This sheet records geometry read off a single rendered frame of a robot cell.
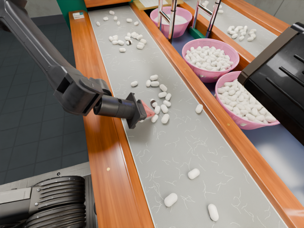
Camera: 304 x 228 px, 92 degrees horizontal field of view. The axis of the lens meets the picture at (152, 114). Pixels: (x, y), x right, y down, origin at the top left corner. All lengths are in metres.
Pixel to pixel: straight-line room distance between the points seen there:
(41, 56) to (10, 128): 1.47
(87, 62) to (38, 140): 1.03
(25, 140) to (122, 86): 1.23
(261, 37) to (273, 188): 0.84
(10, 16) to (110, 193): 0.52
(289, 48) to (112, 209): 0.43
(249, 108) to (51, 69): 0.64
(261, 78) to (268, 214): 0.39
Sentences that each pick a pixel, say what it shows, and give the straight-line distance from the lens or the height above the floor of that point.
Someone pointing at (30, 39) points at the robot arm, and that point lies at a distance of 0.50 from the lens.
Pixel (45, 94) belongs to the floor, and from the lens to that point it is 1.97.
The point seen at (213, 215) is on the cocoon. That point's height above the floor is 0.76.
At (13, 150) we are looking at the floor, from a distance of 1.71.
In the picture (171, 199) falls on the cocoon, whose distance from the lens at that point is 0.43.
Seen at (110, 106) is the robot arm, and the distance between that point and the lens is 0.40.
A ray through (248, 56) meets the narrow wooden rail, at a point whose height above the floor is 0.77.
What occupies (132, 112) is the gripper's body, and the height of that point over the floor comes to 0.83.
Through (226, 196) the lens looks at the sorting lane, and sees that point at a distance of 0.49.
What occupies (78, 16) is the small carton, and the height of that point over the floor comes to 0.78.
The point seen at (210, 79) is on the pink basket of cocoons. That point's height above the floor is 0.71.
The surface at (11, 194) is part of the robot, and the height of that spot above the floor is 0.82.
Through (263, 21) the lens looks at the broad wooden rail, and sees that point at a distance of 1.25.
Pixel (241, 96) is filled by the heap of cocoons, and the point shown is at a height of 0.74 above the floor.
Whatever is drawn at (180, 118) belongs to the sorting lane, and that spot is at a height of 0.74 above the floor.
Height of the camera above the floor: 1.19
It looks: 56 degrees down
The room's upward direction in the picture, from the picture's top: straight up
